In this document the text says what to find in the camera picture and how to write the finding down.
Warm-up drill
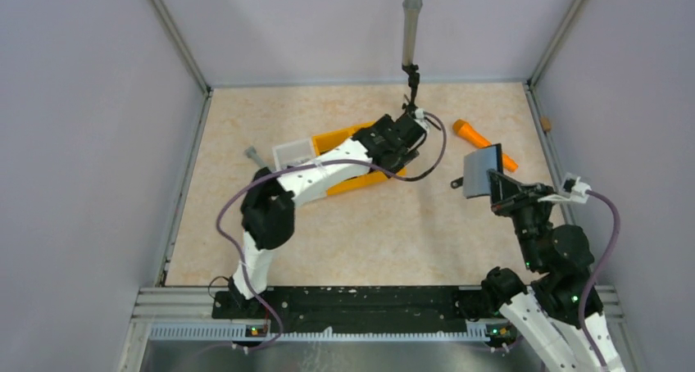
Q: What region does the grey plastic bolt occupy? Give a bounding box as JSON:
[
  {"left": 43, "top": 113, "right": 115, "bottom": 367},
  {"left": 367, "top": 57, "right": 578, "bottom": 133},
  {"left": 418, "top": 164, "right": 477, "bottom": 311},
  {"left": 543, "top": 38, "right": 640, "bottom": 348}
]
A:
[{"left": 244, "top": 146, "right": 271, "bottom": 171}]

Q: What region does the orange toy microphone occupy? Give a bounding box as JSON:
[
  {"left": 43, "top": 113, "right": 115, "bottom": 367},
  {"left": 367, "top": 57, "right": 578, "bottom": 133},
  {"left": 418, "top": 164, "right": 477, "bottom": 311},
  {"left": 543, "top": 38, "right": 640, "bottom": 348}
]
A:
[{"left": 452, "top": 119, "right": 519, "bottom": 172}]

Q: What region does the black mini tripod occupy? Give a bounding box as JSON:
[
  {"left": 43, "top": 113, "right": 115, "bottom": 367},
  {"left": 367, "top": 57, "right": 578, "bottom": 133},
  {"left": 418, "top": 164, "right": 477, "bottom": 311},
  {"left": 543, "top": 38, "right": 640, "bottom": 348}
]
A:
[{"left": 402, "top": 64, "right": 434, "bottom": 125}]

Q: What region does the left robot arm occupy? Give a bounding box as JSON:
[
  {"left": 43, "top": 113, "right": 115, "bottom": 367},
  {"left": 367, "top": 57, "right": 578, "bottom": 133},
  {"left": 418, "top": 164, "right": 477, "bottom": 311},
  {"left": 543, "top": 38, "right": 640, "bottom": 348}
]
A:
[{"left": 230, "top": 109, "right": 431, "bottom": 318}]

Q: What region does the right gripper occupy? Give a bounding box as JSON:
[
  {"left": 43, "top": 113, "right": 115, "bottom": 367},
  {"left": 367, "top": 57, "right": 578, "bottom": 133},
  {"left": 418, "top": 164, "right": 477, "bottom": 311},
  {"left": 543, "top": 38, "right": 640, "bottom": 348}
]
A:
[{"left": 488, "top": 168, "right": 558, "bottom": 270}]

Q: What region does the yellow bin with black cards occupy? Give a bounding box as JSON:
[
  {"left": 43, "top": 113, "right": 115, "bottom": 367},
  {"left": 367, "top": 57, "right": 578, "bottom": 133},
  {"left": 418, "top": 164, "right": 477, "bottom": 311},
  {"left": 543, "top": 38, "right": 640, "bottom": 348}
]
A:
[{"left": 311, "top": 121, "right": 388, "bottom": 196}]

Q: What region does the white plastic bin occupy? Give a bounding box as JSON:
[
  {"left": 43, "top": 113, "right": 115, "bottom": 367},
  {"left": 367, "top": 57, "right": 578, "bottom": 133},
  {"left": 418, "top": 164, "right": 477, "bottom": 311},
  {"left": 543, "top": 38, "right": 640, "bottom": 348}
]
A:
[{"left": 272, "top": 138, "right": 316, "bottom": 170}]

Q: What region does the black leather card holder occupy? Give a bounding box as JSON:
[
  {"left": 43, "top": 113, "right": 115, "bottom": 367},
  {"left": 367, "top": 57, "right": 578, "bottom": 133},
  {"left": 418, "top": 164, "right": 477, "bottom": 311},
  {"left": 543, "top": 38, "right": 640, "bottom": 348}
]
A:
[{"left": 449, "top": 143, "right": 503, "bottom": 199}]

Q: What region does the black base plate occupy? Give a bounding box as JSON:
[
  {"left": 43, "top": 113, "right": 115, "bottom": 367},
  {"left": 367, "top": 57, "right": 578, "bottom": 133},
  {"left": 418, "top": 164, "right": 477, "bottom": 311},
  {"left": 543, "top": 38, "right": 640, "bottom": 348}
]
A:
[{"left": 211, "top": 285, "right": 522, "bottom": 338}]

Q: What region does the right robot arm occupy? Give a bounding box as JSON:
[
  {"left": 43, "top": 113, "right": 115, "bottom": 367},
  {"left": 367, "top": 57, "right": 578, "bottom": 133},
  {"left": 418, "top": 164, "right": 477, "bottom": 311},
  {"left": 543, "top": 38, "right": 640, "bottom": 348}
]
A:
[{"left": 480, "top": 170, "right": 625, "bottom": 371}]

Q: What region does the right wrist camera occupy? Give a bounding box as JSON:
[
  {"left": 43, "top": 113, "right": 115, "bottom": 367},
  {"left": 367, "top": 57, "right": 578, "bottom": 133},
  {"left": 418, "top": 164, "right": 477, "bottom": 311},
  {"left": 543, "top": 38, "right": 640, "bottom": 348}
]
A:
[{"left": 538, "top": 173, "right": 592, "bottom": 204}]

